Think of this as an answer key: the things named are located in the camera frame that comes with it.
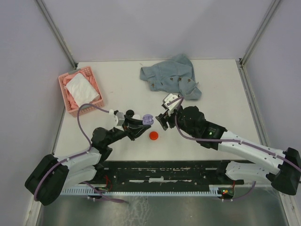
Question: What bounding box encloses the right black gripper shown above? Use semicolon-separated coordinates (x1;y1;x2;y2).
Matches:
155;105;198;138

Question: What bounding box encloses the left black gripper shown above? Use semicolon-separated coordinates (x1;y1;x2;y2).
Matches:
105;114;151;146

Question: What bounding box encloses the purple earbud case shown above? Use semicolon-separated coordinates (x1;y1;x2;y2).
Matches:
142;114;154;126

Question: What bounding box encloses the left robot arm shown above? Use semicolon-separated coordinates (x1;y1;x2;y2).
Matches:
24;114;154;206

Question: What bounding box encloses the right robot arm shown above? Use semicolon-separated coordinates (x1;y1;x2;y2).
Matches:
156;106;301;195

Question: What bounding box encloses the blue denim jacket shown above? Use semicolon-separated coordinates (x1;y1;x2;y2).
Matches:
140;54;202;101

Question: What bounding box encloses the white folded cloth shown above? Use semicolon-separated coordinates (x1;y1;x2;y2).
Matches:
65;73;100;108

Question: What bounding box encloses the pink plastic basket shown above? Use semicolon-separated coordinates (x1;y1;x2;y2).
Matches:
58;66;104;117

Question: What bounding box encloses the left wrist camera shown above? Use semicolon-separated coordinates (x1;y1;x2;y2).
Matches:
109;109;125;128

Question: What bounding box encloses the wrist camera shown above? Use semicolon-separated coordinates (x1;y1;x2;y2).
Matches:
162;93;183;116
109;109;125;128

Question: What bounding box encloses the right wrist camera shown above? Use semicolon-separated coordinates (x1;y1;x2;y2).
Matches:
162;93;183;116

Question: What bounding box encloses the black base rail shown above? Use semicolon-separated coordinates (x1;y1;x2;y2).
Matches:
89;161;244;192

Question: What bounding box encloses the left aluminium frame post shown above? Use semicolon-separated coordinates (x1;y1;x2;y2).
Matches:
34;0;78;69

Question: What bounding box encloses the aluminium frame post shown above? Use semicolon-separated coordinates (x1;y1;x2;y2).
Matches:
239;0;283;67
34;0;78;69

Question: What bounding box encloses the right aluminium frame post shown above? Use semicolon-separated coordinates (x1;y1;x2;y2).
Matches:
239;0;283;67

